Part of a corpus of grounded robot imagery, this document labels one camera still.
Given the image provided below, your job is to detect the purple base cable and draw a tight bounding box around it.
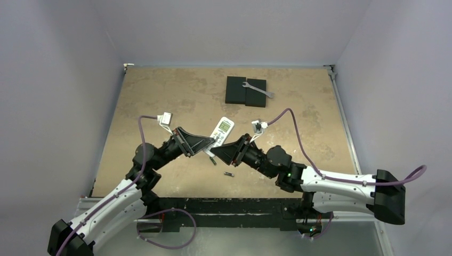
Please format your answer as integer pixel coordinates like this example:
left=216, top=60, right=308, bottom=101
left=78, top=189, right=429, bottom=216
left=136, top=208, right=197, bottom=250
left=300, top=209, right=335, bottom=241

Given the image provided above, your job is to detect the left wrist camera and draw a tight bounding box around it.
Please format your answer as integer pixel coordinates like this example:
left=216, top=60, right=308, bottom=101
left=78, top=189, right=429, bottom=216
left=157, top=112, right=173, bottom=135

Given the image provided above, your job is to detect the aluminium frame rail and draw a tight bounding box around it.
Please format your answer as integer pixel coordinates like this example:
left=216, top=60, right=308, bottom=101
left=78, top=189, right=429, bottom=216
left=323, top=65, right=394, bottom=255

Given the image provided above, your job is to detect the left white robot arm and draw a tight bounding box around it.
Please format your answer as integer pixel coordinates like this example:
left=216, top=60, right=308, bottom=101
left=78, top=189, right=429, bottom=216
left=47, top=127, right=215, bottom=255

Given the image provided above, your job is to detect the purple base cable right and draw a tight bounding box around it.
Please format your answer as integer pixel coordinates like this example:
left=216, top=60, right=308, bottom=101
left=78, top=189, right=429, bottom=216
left=300, top=209, right=335, bottom=241

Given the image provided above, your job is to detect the black foam block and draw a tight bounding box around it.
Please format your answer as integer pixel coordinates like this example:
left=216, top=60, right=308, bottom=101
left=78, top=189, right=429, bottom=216
left=245, top=78, right=267, bottom=108
left=225, top=76, right=246, bottom=105

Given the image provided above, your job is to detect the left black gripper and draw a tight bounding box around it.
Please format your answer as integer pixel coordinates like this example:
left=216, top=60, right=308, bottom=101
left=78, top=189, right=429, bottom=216
left=151, top=126, right=213, bottom=171

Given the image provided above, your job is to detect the left black foam block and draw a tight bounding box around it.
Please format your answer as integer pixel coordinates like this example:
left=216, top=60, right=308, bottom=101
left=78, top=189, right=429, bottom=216
left=225, top=76, right=246, bottom=105

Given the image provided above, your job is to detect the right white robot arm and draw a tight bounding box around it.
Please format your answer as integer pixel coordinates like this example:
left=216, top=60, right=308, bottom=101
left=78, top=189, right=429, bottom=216
left=210, top=134, right=406, bottom=225

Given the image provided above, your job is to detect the silver wrench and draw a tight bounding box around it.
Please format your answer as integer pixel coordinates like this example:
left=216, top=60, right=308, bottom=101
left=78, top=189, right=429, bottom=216
left=242, top=82, right=274, bottom=98

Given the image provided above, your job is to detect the green black battery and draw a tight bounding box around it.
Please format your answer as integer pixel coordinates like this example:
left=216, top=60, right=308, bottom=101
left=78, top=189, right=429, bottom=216
left=209, top=157, right=217, bottom=166

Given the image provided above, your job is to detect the right black foam block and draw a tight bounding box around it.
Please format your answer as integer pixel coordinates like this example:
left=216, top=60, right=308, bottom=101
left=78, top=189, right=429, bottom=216
left=245, top=78, right=267, bottom=108

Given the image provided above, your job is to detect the white remote control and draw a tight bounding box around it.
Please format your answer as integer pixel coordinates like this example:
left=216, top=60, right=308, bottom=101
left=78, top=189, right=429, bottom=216
left=203, top=116, right=235, bottom=158

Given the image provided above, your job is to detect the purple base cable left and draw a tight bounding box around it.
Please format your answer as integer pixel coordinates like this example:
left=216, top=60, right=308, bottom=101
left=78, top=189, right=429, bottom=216
left=136, top=208, right=197, bottom=250

